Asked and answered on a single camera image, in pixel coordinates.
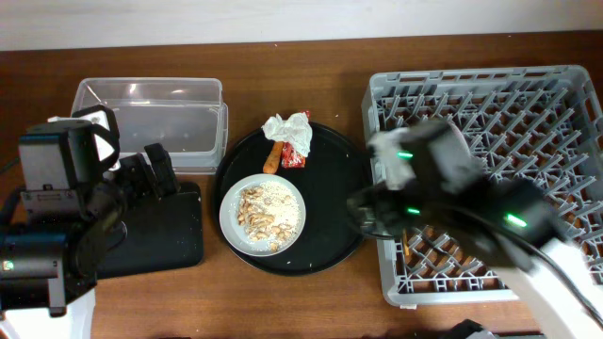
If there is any clear plastic storage box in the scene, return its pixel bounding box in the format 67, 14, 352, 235
72, 77, 228, 175

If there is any orange carrot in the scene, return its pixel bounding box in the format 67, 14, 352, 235
263, 141, 284, 174

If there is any red snack wrapper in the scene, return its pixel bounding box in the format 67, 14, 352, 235
281, 110, 313, 169

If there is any grey plate with food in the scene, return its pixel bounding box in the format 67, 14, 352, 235
219, 174, 306, 257

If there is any wooden chopstick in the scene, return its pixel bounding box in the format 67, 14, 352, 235
401, 229, 410, 257

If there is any grey plastic dishwasher rack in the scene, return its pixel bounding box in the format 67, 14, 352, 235
362, 65, 602, 309

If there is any black rectangular bin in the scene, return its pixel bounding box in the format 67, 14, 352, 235
98, 182, 204, 279

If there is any white paper napkin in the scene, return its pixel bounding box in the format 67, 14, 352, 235
261, 112, 313, 157

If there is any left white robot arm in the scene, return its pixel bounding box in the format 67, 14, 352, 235
1, 105, 180, 338

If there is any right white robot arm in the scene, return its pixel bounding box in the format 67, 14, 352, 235
347, 120, 602, 338

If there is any round black serving tray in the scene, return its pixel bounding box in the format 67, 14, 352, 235
210, 122, 372, 276

